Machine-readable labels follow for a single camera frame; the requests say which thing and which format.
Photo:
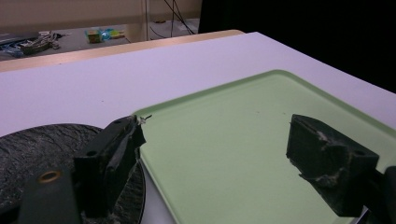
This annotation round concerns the black curtain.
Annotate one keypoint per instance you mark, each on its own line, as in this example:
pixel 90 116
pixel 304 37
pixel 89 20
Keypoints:
pixel 311 28

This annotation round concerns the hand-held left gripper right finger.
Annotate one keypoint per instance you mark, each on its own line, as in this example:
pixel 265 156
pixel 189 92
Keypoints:
pixel 327 155

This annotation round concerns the light green tray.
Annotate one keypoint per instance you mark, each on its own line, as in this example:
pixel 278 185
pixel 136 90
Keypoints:
pixel 236 149

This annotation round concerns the wooden table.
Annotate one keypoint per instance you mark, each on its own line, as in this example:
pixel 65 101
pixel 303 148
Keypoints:
pixel 102 51

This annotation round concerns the round black stone plate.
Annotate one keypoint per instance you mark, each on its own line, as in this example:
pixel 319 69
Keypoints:
pixel 34 149

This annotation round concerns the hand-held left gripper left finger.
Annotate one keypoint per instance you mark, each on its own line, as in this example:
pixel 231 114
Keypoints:
pixel 106 161

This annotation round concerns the colourful toy blocks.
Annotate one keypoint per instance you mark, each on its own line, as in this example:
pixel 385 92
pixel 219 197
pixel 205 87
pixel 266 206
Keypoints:
pixel 104 34

